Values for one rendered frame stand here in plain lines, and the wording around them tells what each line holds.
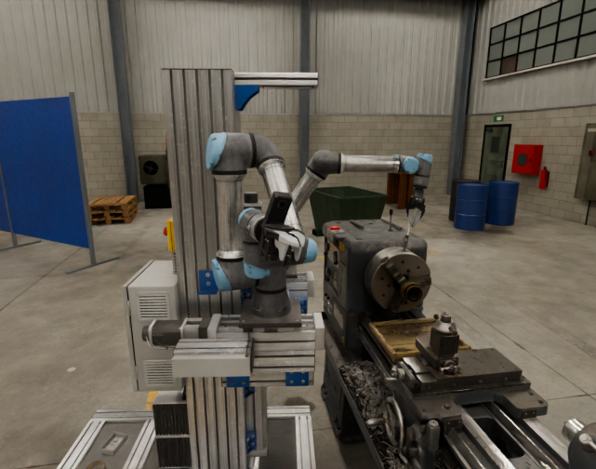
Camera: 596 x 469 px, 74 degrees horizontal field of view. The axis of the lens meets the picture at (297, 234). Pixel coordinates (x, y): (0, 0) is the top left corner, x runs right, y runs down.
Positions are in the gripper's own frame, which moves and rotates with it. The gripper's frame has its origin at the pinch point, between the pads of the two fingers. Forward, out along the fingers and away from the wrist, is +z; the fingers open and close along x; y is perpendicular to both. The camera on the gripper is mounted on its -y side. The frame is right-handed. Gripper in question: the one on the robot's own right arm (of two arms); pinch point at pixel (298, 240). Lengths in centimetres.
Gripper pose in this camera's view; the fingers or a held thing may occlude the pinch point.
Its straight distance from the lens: 83.7
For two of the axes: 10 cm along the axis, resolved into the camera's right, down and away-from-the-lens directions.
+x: -9.1, -0.4, -4.1
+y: -1.3, 9.7, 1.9
